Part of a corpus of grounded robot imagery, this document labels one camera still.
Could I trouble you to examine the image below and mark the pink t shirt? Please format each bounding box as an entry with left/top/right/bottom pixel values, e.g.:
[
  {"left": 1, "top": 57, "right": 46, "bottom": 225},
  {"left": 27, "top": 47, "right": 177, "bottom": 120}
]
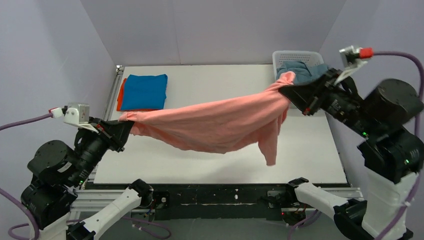
[{"left": 118, "top": 71, "right": 296, "bottom": 166}]

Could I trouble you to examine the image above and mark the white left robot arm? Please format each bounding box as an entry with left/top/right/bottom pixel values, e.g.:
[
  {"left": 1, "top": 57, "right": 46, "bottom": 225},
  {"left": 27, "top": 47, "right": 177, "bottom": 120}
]
[{"left": 21, "top": 117, "right": 153, "bottom": 240}]

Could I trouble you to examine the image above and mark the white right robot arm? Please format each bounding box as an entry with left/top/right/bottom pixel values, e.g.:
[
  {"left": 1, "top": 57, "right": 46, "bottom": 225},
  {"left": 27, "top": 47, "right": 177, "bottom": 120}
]
[{"left": 279, "top": 68, "right": 424, "bottom": 240}]

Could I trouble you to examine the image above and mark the grey-blue t shirt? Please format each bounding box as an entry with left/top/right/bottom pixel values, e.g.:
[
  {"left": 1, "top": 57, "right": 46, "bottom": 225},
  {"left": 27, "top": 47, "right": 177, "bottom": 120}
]
[{"left": 275, "top": 61, "right": 330, "bottom": 85}]

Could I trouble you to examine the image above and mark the folded orange t shirt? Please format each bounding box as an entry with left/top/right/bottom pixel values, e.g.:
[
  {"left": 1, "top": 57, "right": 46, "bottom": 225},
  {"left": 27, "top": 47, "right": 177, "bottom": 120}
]
[{"left": 116, "top": 78, "right": 157, "bottom": 112}]

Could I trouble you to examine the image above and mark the white plastic basket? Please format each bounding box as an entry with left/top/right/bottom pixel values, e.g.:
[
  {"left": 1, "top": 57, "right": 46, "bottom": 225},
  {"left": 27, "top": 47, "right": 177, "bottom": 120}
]
[{"left": 272, "top": 50, "right": 326, "bottom": 110}]

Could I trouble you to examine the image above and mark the folded blue t shirt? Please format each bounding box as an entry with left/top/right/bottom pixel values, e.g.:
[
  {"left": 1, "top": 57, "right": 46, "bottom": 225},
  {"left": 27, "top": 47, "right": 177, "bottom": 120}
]
[{"left": 121, "top": 74, "right": 168, "bottom": 110}]

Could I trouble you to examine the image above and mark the aluminium frame rail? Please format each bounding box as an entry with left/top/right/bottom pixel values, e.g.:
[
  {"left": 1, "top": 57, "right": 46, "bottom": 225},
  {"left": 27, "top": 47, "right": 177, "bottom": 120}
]
[{"left": 62, "top": 65, "right": 365, "bottom": 240}]

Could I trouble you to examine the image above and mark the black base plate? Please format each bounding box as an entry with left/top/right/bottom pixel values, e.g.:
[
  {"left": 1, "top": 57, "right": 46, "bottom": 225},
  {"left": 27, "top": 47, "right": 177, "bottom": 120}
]
[{"left": 148, "top": 184, "right": 306, "bottom": 221}]

